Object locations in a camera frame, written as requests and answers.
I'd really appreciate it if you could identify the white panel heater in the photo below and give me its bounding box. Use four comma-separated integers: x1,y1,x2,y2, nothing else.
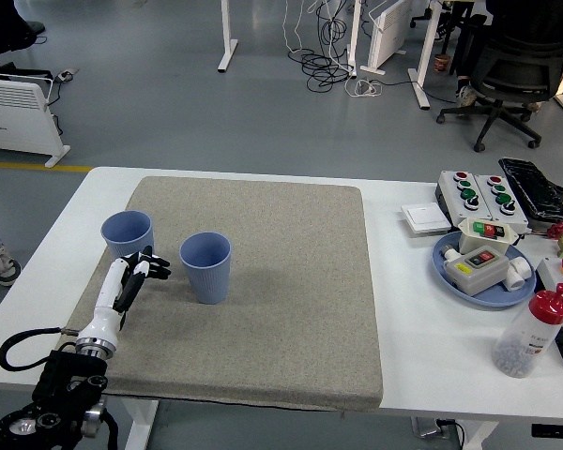
359,0,414,76
0,74,71,169

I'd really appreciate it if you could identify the white pipe fitting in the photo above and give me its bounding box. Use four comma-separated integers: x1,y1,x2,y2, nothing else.
505,257,532,293

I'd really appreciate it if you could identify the blue plate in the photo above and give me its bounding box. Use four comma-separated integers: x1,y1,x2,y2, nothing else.
432,230,538,308

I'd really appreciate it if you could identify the black cable bundle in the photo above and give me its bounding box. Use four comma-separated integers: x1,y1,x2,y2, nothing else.
288,0,358,93

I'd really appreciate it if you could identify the standing person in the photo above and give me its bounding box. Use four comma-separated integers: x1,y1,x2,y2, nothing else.
0,196,23,288

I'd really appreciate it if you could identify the grey switch box red button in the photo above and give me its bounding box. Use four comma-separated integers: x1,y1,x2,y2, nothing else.
444,247,511,297

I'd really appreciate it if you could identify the white wall switch plate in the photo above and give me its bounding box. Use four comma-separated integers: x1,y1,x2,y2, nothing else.
400,202,452,235

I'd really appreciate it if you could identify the red-handled brass valve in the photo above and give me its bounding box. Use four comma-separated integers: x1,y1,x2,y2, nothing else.
546,222,563,257

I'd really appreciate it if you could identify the white cable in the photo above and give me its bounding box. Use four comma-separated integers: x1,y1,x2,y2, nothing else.
281,0,321,55

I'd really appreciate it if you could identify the white desk leg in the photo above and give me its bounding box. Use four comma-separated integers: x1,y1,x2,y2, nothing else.
217,0,239,72
344,0,363,79
406,0,445,112

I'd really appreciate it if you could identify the black wrapped tray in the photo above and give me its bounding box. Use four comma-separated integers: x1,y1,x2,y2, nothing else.
498,157,563,222

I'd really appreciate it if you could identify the grey-brown mat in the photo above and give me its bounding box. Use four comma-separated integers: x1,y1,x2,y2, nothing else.
55,175,385,413

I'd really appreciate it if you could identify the blue ribbed plastic cup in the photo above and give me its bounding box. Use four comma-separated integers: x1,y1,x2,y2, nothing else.
100,210,156,263
179,232,233,306

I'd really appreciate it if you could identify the seated person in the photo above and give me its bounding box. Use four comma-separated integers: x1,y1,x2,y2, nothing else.
449,0,563,110

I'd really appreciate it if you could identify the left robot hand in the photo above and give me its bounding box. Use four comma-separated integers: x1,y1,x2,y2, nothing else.
76,245,173,351

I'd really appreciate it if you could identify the white four-button control box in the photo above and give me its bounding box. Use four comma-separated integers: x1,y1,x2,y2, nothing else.
473,173,530,233
436,170,492,221

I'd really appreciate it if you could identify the beige switch box green red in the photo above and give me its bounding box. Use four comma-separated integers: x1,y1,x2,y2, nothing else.
458,217,522,257

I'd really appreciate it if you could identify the black office chair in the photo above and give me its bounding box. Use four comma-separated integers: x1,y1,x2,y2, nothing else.
435,21,563,154

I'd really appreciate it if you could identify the clear bottle red cap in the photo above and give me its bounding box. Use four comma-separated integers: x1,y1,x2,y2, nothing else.
491,282,563,379

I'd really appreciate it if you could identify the white table leg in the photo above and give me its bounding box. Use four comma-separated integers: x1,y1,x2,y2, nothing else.
119,397,160,450
464,419,501,450

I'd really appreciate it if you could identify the black table control panel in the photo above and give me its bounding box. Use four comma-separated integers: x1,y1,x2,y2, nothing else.
530,424,563,440

